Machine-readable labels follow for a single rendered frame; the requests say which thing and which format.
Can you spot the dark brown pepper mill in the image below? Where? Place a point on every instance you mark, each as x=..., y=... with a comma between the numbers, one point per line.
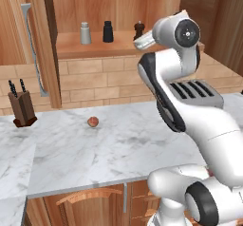
x=138, y=30

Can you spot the grey shaker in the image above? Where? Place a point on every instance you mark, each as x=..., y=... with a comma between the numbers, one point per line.
x=85, y=34

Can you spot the open wooden cabinet door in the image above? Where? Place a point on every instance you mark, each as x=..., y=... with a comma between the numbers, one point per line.
x=47, y=46
x=221, y=24

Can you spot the black shaker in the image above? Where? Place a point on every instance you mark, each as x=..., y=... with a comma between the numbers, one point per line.
x=108, y=33

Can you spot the brown wooden knife block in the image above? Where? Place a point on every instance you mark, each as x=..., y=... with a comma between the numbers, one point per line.
x=22, y=109

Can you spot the wooden cabinet with shelf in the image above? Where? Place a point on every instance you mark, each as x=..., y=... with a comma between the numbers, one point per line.
x=104, y=8

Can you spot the small brown round nut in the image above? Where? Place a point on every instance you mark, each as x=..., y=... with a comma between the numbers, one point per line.
x=93, y=121

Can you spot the closed wooden wall cabinet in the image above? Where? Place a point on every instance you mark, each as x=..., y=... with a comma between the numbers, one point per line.
x=11, y=24

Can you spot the wooden drawer stack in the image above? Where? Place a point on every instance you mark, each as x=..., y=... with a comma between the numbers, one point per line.
x=140, y=204

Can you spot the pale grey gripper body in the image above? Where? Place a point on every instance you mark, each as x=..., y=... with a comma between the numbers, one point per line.
x=145, y=41

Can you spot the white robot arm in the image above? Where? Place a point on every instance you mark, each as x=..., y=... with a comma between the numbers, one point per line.
x=218, y=131

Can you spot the wooden base cabinet door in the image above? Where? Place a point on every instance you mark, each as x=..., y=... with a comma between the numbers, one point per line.
x=95, y=212

